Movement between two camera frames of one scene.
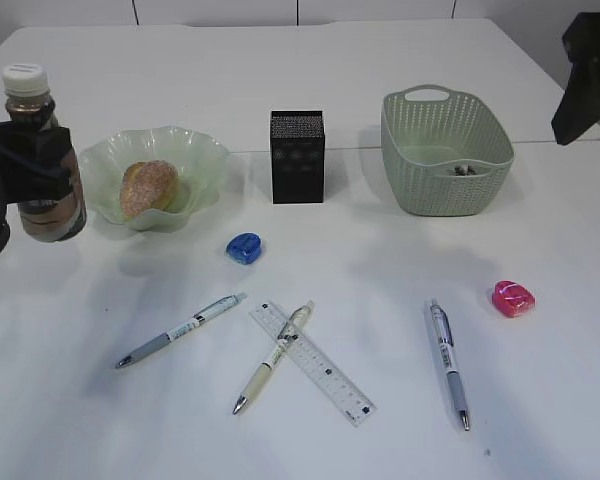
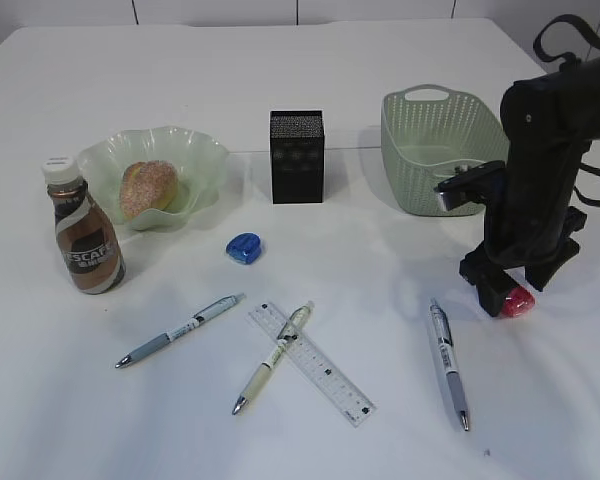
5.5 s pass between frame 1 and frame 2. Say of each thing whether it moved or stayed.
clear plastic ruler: stayed
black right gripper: moved
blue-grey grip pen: stayed
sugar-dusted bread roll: stayed
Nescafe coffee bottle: moved
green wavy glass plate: stayed
